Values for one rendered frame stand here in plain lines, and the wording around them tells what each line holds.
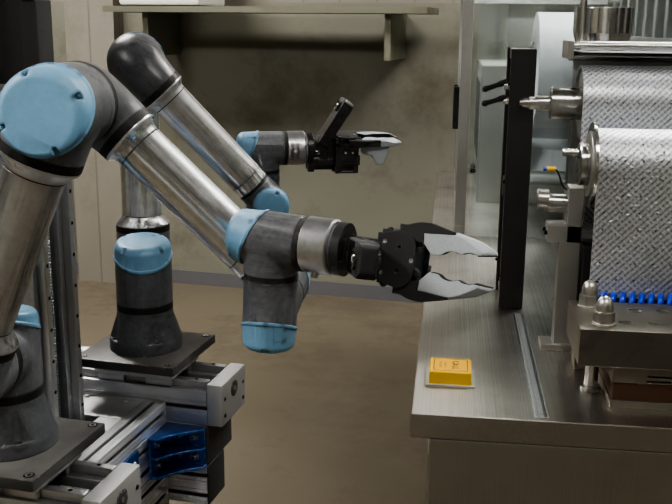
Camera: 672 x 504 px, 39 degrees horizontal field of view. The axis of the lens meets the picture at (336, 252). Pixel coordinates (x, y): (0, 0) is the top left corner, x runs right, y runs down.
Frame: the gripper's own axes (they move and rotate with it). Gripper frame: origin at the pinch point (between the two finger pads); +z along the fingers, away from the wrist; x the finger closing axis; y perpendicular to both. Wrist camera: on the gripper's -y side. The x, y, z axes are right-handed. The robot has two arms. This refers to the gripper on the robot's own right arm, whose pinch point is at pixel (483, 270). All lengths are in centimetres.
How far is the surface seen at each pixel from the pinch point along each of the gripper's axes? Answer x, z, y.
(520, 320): 14, -8, 79
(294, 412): 81, -116, 224
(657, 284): 2, 18, 57
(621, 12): -57, -1, 117
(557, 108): -29, -6, 74
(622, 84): -34, 6, 73
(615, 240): -5, 10, 54
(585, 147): -20, 3, 54
